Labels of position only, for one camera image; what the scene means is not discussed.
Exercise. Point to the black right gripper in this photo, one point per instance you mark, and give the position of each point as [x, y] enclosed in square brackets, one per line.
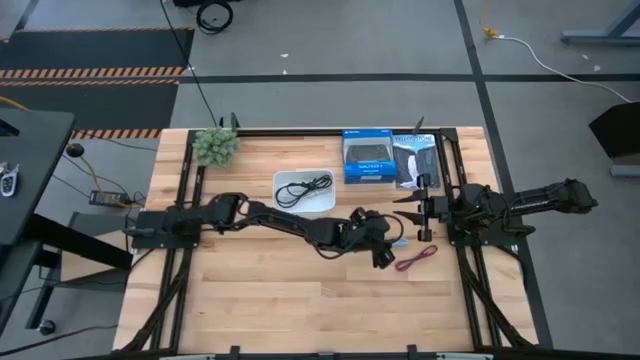
[431, 207]

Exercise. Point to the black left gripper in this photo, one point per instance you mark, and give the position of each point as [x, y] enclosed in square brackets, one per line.
[367, 232]

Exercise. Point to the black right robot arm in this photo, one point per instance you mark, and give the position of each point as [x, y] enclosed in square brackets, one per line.
[525, 205]

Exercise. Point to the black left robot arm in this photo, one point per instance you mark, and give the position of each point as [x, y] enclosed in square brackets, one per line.
[280, 220]

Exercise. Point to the blue game controller box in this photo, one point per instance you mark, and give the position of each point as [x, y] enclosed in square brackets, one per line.
[369, 155]

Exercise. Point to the white plastic bin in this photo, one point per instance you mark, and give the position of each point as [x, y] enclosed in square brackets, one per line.
[320, 205]

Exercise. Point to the green artificial plant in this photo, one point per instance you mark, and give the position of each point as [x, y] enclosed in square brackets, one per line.
[216, 146]

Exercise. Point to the black angular furniture piece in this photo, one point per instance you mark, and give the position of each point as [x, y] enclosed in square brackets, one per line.
[617, 130]

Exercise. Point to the grey metal table leg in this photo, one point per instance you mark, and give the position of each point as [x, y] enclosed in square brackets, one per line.
[605, 35]

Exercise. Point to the black power adapter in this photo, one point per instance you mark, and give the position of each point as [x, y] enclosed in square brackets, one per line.
[107, 198]

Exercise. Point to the black hazard-striped floor mat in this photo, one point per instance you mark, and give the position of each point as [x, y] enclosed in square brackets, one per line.
[95, 107]
[95, 50]

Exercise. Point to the black desk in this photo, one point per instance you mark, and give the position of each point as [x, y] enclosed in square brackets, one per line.
[30, 165]

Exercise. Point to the keys with remote fob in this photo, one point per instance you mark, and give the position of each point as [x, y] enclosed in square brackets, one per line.
[8, 182]

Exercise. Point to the black metal rig frame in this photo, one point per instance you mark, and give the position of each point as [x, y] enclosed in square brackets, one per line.
[467, 290]

